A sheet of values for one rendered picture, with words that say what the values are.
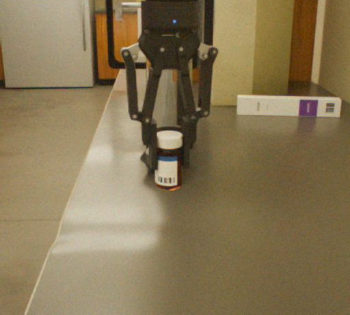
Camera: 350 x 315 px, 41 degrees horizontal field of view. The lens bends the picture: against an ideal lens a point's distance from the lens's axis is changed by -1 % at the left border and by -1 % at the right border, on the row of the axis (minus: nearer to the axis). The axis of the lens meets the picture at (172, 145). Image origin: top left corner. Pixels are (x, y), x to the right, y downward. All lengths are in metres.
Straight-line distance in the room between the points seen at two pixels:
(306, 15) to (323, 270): 1.26
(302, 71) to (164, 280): 1.31
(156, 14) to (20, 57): 5.87
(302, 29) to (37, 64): 5.00
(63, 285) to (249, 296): 0.20
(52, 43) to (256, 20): 5.15
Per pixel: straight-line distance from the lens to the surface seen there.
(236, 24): 1.32
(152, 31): 0.64
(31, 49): 6.41
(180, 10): 0.62
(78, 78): 6.35
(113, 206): 0.73
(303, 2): 1.74
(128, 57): 0.64
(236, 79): 1.34
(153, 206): 0.73
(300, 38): 1.75
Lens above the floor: 1.26
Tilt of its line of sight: 18 degrees down
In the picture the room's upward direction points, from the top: straight up
